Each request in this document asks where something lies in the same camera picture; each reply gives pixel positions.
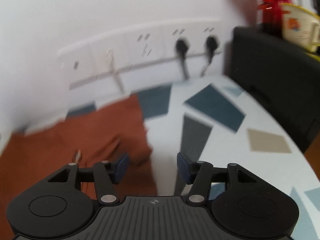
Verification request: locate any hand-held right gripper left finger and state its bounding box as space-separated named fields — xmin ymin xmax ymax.
xmin=46 ymin=153 xmax=130 ymax=205

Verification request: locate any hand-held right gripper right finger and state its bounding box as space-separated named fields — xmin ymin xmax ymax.
xmin=177 ymin=152 xmax=262 ymax=204

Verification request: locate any rust orange garment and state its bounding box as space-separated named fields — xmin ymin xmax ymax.
xmin=0 ymin=94 xmax=161 ymax=240

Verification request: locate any geometric patterned table mat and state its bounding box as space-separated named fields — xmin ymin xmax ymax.
xmin=66 ymin=76 xmax=320 ymax=240

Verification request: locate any black plug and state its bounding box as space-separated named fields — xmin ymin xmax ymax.
xmin=201 ymin=35 xmax=221 ymax=77
xmin=175 ymin=37 xmax=192 ymax=81

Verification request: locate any black box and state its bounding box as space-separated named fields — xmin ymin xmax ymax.
xmin=226 ymin=26 xmax=320 ymax=155

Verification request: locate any yellow white paper cup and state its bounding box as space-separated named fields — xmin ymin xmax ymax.
xmin=281 ymin=2 xmax=320 ymax=56

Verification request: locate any white wall socket strip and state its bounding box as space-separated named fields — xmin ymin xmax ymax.
xmin=57 ymin=18 xmax=223 ymax=91

